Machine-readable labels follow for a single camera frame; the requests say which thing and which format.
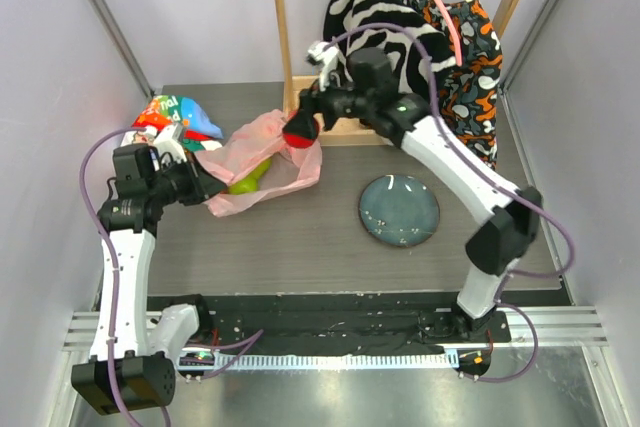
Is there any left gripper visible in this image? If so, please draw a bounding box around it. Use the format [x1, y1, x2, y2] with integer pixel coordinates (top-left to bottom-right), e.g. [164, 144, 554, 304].
[147, 152, 226, 207]

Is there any red fake apple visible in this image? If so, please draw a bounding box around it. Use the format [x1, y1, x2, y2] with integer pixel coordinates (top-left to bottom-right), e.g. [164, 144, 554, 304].
[282, 111, 319, 149]

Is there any green fake pear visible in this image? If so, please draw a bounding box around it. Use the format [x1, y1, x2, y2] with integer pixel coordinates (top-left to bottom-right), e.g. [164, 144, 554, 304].
[228, 157, 272, 195]

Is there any pink plastic bag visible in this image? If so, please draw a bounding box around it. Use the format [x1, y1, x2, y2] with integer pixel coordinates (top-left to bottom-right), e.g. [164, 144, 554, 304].
[196, 110, 323, 217]

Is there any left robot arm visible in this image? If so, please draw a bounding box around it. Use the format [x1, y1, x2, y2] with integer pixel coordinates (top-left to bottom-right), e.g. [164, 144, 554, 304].
[71, 140, 226, 416]

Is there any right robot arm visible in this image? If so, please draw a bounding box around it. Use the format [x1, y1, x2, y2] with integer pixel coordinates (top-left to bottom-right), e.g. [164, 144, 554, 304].
[283, 42, 542, 342]

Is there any wooden clothes rack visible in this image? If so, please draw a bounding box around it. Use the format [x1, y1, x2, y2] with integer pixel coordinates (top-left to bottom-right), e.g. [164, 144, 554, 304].
[267, 0, 546, 147]

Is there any colourful cartoon cloth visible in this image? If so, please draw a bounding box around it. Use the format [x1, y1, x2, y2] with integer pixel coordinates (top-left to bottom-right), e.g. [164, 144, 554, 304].
[122, 95, 223, 152]

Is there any zebra pattern garment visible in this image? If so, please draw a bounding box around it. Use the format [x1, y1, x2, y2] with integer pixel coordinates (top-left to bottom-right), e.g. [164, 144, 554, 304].
[323, 0, 456, 98]

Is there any blue ceramic plate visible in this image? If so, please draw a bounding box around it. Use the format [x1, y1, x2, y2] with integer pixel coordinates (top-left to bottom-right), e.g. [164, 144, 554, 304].
[358, 174, 440, 248]

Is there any orange grey patterned garment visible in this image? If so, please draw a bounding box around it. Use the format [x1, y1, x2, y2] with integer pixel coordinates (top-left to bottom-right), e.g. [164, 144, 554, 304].
[363, 0, 504, 171]

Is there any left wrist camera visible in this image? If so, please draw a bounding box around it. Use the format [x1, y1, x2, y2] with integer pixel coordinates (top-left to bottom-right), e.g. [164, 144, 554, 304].
[144, 123, 187, 169]

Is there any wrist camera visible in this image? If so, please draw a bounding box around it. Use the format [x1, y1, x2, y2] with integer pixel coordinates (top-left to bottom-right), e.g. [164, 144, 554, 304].
[306, 41, 340, 91]
[144, 123, 187, 169]

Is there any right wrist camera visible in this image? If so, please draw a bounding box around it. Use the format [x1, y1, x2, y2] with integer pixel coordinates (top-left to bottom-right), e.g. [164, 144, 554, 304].
[306, 41, 340, 91]

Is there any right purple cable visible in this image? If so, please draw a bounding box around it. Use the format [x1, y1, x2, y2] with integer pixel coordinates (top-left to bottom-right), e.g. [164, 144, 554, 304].
[321, 22, 576, 383]

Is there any purple cable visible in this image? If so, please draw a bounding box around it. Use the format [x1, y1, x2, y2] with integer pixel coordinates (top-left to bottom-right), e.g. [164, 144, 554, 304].
[79, 126, 173, 427]
[321, 22, 576, 383]

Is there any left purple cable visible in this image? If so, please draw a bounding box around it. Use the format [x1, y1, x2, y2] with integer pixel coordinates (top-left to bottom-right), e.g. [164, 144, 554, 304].
[79, 126, 173, 427]

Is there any white cable duct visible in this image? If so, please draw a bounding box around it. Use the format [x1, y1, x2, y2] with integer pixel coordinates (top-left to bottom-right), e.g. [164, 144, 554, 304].
[179, 350, 461, 373]

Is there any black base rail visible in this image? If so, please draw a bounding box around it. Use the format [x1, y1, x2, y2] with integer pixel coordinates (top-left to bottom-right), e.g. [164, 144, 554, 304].
[195, 292, 512, 356]

